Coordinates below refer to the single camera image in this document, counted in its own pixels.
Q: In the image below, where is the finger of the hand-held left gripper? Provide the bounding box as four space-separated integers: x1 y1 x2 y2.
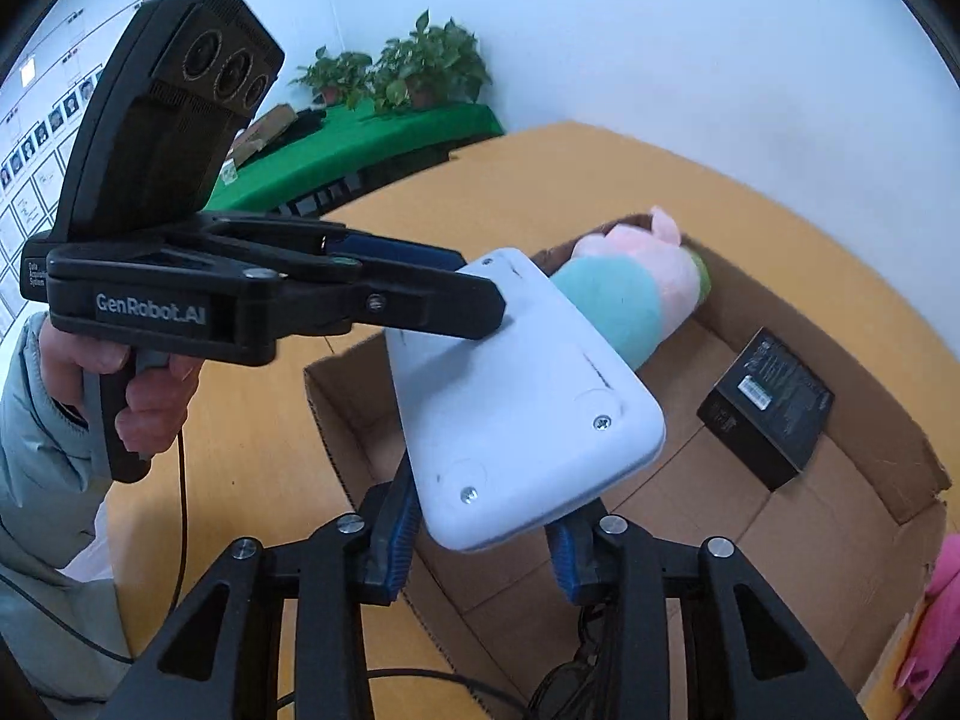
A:
255 256 509 342
225 216 467 272

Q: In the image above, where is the small potted green plant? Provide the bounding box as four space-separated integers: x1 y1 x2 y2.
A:
289 46 374 110

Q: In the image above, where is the cardboard box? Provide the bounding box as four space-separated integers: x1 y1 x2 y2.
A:
302 214 953 720

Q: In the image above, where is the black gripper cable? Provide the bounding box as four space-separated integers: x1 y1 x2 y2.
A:
0 431 188 665

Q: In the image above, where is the wall photo chart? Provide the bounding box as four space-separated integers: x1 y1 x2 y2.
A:
0 0 143 338

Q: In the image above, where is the person's left forearm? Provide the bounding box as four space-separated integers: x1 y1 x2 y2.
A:
0 311 132 706

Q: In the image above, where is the person's left hand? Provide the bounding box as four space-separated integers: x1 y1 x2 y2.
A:
37 313 203 458

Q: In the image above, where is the large potted green plant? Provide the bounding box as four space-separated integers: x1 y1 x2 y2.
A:
373 10 494 115

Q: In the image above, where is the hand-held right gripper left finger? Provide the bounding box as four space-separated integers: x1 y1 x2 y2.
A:
97 457 422 720

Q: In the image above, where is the black product box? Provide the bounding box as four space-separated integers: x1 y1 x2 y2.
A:
696 326 836 494

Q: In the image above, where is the flat brown cardboard piece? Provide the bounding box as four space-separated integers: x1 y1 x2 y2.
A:
229 103 299 166

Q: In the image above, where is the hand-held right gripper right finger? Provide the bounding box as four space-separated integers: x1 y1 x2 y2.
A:
546 506 867 720

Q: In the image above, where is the wooden desktop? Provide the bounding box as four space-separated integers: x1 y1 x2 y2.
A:
105 120 960 720

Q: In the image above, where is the green cloth covered table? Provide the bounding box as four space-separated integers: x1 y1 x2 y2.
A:
199 101 505 218

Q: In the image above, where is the pink plush bear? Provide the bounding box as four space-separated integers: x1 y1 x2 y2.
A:
892 547 960 706

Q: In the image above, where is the pink plush pig toy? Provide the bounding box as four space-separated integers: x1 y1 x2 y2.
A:
551 205 713 370

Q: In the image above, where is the white plastic device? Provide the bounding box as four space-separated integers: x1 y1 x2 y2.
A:
384 246 667 554

